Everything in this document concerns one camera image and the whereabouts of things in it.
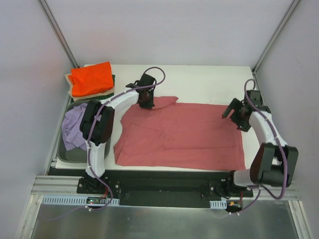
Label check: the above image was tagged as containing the pink t shirt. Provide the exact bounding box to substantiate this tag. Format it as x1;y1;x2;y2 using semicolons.
114;96;245;171

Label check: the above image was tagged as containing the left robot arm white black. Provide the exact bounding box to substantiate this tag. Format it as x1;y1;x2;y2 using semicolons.
77;73;157;194

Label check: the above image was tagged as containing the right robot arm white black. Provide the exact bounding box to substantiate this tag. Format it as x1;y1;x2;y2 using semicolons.
214;90;299;199

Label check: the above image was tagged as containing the dark green folded t shirt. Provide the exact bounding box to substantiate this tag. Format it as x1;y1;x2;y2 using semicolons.
70;74;117;103

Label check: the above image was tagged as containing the beige folded t shirt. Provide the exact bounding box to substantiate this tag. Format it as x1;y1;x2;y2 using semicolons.
64;73;115;102

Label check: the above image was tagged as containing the orange folded t shirt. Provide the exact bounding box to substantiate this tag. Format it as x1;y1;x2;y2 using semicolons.
68;62;114;97

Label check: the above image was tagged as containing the lilac crumpled t shirt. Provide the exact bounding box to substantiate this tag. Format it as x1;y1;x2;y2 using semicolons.
62;103;87;151

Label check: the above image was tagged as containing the grey plastic bin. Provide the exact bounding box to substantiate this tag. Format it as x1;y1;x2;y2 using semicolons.
56;99;114;164

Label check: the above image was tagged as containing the right white cable duct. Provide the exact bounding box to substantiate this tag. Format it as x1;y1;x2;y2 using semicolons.
209;199;227;210

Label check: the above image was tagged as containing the white cable duct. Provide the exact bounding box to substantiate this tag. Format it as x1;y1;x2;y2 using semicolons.
42;195;120;207
209;199;227;210

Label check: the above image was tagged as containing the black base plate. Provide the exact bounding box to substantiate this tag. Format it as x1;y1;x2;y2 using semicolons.
76;170;254;207

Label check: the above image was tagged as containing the right aluminium frame post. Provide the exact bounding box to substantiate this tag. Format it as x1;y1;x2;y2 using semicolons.
252;0;302;76

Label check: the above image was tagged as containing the aluminium frame post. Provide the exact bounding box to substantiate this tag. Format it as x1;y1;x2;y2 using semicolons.
252;0;302;76
37;0;79;68

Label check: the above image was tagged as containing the aluminium rail front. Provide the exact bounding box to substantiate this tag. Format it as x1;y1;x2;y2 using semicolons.
31;175;80;195

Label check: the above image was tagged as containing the left white cable duct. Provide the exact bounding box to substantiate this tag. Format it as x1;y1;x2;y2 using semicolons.
42;195;120;207

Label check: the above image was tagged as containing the left aluminium frame post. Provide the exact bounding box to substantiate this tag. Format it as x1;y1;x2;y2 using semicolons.
37;0;79;68

